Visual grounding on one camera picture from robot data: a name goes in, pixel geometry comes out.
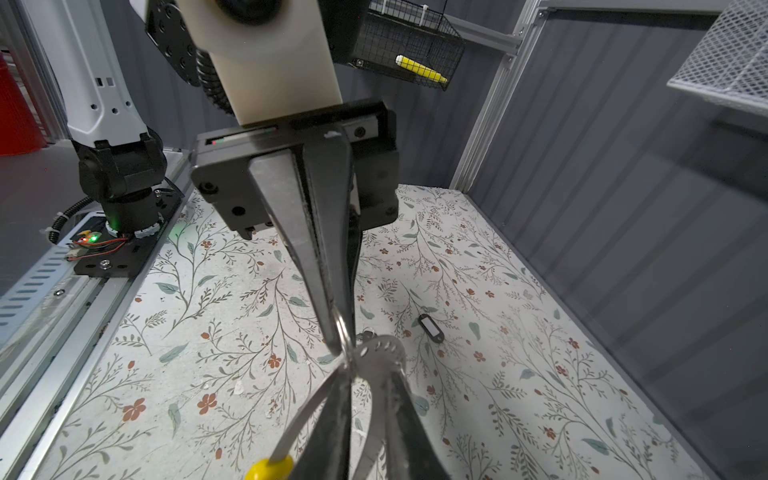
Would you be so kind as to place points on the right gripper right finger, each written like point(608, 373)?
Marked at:
point(409, 453)

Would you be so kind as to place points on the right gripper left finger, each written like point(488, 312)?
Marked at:
point(327, 452)

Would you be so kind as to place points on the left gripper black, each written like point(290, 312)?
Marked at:
point(342, 161)

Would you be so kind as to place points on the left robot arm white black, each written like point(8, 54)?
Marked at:
point(121, 158)

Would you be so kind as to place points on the black key tag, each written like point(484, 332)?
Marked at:
point(430, 327)

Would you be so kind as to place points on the yellow marker in basket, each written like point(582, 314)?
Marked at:
point(420, 70)

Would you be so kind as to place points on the red object outside cell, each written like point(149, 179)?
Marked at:
point(20, 133)

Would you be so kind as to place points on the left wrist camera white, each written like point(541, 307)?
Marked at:
point(280, 68)

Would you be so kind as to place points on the black wire basket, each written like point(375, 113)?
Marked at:
point(392, 28)

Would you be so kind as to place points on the aluminium frame crossbar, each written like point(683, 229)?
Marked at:
point(532, 10)

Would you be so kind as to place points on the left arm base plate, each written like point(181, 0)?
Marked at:
point(97, 253)

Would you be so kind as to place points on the aluminium mounting rail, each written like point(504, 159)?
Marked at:
point(41, 383)

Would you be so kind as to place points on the white slotted cable duct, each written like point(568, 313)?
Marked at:
point(31, 306)

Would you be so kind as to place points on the white wire mesh basket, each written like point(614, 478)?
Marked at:
point(728, 67)

